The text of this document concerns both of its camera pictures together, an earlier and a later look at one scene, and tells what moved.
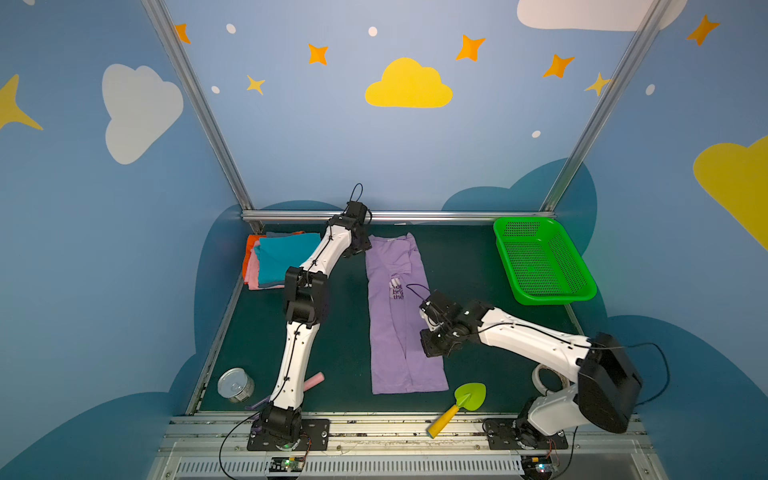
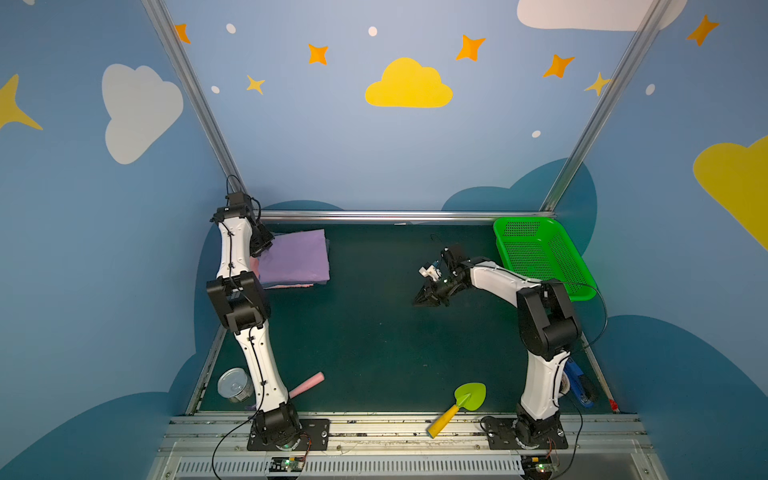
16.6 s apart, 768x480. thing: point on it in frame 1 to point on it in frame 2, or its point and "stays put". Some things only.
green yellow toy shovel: [468, 396] stays put
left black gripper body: [358, 241] to [261, 240]
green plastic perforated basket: [540, 263] stays put
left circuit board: [291, 464] stays put
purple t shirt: [396, 291] to [295, 257]
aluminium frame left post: [162, 21] stays put
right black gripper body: [435, 330] to [441, 288]
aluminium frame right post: [608, 105] stays put
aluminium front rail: [595, 446] stays put
